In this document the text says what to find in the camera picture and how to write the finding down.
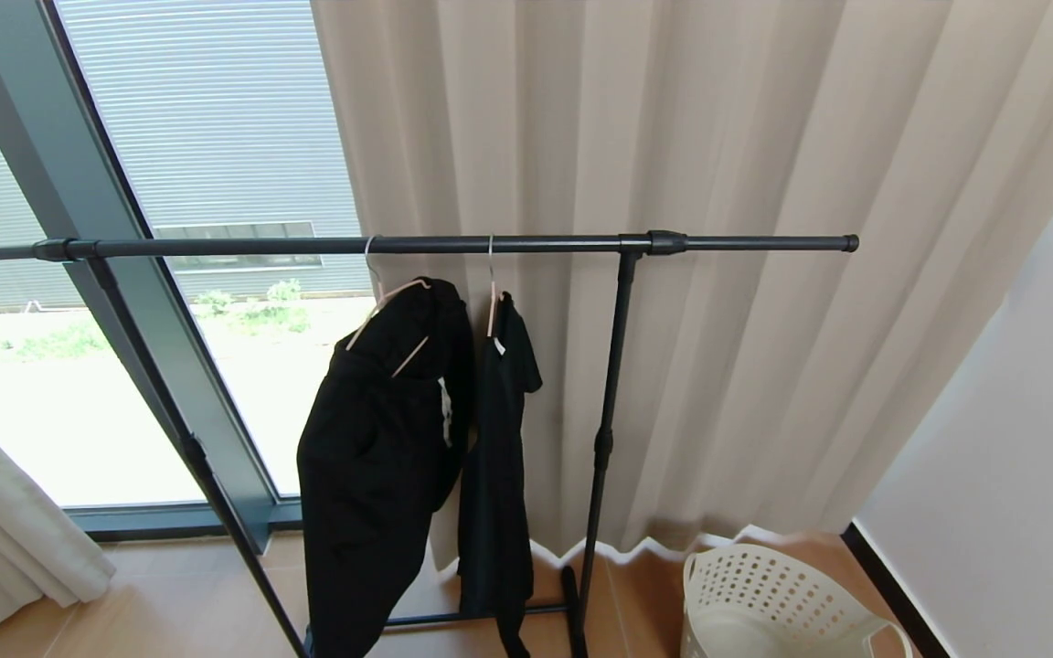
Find pink clothes hanger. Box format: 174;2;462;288
485;236;502;341
344;236;433;378

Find black garment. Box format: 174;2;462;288
456;292;544;658

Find black shorts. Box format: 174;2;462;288
296;277;477;658

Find black clothes rack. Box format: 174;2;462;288
0;230;860;658

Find white laundry basket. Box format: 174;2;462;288
680;544;913;658

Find beige curtain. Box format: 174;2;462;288
0;382;116;631
310;0;1053;572

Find window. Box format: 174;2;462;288
0;0;377;549

